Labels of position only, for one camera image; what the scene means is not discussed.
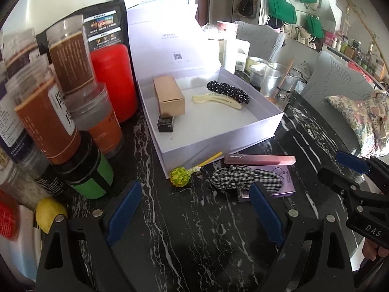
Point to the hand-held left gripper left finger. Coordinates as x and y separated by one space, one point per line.
124 213

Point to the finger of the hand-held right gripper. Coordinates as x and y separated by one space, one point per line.
352 161
343 182

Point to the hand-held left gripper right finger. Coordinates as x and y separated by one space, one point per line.
267 216

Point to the purple small box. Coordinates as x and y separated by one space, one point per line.
282 185

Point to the black white gingham scrunchie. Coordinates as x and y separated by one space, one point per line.
231 178

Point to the pink translucent bar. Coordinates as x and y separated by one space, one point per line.
259 159

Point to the green yellow lollipop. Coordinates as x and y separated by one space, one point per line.
179 177

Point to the small black printed box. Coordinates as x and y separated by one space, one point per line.
165 124

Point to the white lidded gift box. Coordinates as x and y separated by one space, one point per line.
212 127

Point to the cream hair claw clip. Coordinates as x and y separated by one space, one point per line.
221 101

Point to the brown cardboard box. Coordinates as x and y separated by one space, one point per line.
168 97

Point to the black beaded hair clip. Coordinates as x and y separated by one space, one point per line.
231 92

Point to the person's right hand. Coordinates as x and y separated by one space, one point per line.
372 249

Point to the floral cushion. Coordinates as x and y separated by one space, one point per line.
361 118

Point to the green jar black lid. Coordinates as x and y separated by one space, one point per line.
88 176

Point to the yellow lemon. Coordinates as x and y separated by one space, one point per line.
50 214

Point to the large grey chair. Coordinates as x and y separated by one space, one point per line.
334 88

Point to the short orange spice jar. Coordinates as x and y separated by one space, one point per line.
103 127

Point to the white plastic container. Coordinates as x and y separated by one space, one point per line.
29 243

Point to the row of bottles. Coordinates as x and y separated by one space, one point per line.
358 51

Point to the glass mug with cartoon print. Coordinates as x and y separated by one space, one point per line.
275 82

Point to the wooden stick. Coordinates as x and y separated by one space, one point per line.
288 70

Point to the clear jar of grains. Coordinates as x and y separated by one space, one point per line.
15 182

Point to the red jar black lid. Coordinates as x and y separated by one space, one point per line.
7 216

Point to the orange powder jar white label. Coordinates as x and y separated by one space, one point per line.
45 118

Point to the red canister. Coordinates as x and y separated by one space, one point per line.
114 82

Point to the beige tape roll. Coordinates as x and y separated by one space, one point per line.
258 67

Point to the blue label spice jar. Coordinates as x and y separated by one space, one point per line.
7 127

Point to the small white green box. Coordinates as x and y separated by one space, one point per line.
243 57

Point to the small grey chair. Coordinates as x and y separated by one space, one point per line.
261 38

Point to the tall brown spice jar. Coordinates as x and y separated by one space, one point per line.
73 57

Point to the white cylinder tumbler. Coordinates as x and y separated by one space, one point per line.
229 51

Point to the pink paper cup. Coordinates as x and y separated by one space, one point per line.
228 26

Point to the dark brown spice jar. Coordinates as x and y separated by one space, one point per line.
18 54

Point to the dark handbag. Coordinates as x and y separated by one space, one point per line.
246 2

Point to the black coffee bag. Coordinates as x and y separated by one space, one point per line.
103 21

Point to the white jar with lid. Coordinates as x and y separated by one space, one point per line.
211 29

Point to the brown door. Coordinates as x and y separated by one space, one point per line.
202 1

